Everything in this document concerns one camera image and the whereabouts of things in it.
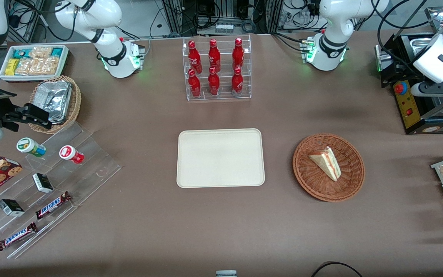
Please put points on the large clear cracker bag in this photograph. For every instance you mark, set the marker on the large clear cracker bag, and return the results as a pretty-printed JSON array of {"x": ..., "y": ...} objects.
[{"x": 39, "y": 66}]

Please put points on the small clear cracker bag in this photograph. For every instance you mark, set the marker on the small clear cracker bag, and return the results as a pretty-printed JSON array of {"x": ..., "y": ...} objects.
[{"x": 40, "y": 52}]

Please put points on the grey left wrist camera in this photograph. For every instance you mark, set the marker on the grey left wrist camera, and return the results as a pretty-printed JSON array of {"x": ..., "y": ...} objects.
[{"x": 417, "y": 89}]

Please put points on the yellow snack pack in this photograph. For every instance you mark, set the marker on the yellow snack pack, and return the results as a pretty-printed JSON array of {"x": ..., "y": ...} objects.
[{"x": 12, "y": 67}]

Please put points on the clear acrylic stepped stand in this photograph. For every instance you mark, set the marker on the clear acrylic stepped stand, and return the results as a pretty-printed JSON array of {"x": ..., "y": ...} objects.
[{"x": 94, "y": 165}]

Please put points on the red emergency stop button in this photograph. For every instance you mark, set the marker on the red emergency stop button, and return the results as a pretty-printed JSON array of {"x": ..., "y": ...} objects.
[{"x": 400, "y": 88}]

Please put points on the red cola bottle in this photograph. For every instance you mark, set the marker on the red cola bottle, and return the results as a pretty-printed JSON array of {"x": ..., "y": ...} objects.
[
  {"x": 238, "y": 53},
  {"x": 214, "y": 54},
  {"x": 194, "y": 55},
  {"x": 214, "y": 82},
  {"x": 194, "y": 84},
  {"x": 237, "y": 81}
]

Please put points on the small black box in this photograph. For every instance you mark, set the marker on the small black box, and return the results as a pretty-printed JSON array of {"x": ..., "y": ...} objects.
[
  {"x": 10, "y": 207},
  {"x": 42, "y": 183}
]

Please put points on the red lid white cup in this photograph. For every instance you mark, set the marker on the red lid white cup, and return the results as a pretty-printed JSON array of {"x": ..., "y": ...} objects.
[{"x": 69, "y": 153}]

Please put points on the black metal machine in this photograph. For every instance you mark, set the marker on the black metal machine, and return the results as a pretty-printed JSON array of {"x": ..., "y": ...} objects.
[{"x": 425, "y": 115}]

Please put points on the brown round wicker basket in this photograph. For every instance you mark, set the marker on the brown round wicker basket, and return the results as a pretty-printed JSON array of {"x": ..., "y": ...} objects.
[{"x": 344, "y": 181}]

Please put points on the clear acrylic bottle rack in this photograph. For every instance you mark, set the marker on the clear acrylic bottle rack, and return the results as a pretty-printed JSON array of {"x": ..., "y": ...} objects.
[{"x": 223, "y": 96}]

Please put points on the cream rectangular tray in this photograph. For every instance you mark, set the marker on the cream rectangular tray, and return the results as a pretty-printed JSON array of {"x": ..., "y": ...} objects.
[{"x": 220, "y": 158}]

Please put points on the teal snack pack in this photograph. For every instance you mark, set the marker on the teal snack pack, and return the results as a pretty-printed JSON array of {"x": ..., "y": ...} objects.
[
  {"x": 21, "y": 53},
  {"x": 57, "y": 52}
]

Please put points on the light wicker basket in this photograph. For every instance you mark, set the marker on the light wicker basket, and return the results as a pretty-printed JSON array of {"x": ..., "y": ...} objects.
[{"x": 76, "y": 100}]

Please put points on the white power strip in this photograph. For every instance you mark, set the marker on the white power strip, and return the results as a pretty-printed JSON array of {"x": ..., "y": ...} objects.
[{"x": 224, "y": 28}]

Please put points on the white rectangular snack bin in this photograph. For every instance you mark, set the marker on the white rectangular snack bin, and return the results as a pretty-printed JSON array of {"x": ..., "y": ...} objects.
[{"x": 65, "y": 57}]

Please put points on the grey white device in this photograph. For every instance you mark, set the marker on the grey white device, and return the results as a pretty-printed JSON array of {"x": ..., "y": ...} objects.
[{"x": 226, "y": 274}]

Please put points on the silver foil container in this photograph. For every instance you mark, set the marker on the silver foil container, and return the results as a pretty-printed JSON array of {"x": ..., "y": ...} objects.
[{"x": 54, "y": 98}]

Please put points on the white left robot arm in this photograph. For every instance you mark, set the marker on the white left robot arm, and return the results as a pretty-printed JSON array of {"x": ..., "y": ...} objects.
[{"x": 331, "y": 27}]

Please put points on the snickers bar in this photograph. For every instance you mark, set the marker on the snickers bar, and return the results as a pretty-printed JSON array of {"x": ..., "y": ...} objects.
[
  {"x": 52, "y": 205},
  {"x": 15, "y": 236}
]

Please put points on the green lid white cup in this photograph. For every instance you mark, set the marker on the green lid white cup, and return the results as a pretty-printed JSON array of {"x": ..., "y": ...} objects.
[{"x": 29, "y": 146}]

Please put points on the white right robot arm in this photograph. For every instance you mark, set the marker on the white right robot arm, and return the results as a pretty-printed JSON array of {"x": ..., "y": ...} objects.
[{"x": 108, "y": 17}]

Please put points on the triangular sandwich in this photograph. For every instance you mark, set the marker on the triangular sandwich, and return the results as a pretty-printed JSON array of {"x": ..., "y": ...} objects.
[{"x": 327, "y": 161}]

